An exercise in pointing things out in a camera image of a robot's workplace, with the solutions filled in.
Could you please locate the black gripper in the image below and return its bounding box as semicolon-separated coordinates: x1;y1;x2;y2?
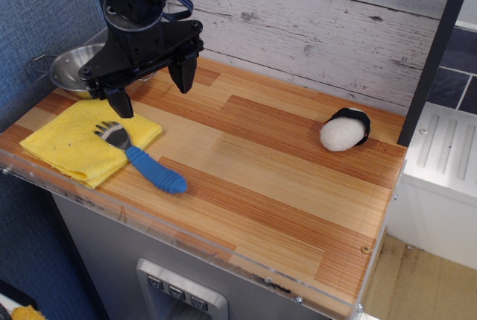
79;20;203;119

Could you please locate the blue handled metal fork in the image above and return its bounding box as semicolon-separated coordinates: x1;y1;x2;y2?
94;122;188;194

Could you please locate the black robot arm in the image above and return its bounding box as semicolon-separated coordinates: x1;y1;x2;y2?
78;0;203;119

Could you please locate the yellow folded towel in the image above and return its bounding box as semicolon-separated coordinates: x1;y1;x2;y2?
20;100;162;189

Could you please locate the clear acrylic table edge guard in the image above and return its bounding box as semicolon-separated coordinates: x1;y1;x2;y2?
1;142;405;319

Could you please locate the grey toy fridge cabinet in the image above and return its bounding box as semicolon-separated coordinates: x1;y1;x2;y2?
54;193;361;319

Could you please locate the white and black plush toy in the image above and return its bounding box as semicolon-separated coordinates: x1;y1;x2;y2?
320;107;371;152

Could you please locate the silver dispenser button panel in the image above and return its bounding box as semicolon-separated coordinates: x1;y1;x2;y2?
136;258;229;319

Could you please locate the yellow object at bottom corner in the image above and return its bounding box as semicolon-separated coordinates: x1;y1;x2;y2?
10;306;46;320

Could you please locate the white ridged side unit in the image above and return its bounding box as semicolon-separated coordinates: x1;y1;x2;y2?
387;103;476;269

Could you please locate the stainless steel bowl with handles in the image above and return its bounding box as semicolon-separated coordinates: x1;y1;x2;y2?
31;43;154;100

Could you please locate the dark right vertical post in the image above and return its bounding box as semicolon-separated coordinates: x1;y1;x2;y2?
397;0;464;147

